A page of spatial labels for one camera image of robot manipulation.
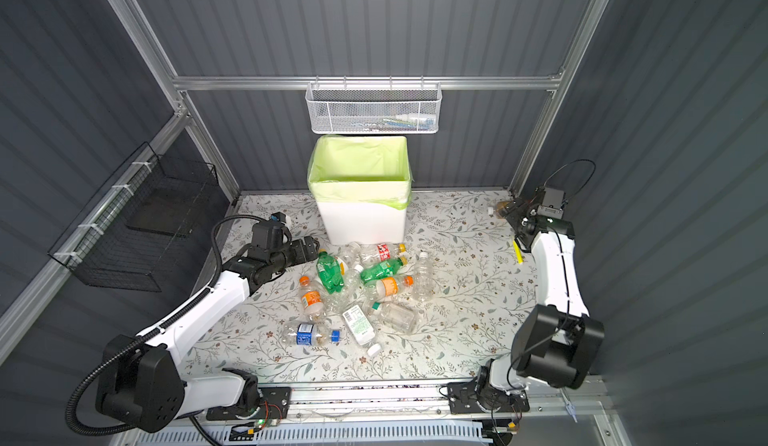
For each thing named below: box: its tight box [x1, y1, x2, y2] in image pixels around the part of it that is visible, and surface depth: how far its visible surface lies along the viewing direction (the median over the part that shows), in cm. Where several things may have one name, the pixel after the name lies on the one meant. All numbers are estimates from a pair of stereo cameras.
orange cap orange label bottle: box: [299, 275, 327, 322], surface depth 88 cm
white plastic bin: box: [316, 201, 407, 244], surface depth 97 cm
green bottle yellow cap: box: [359, 256, 409, 285], surface depth 95 cm
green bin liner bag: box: [307, 136, 413, 210], surface depth 95 cm
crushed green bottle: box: [316, 251, 344, 294], surface depth 88 cm
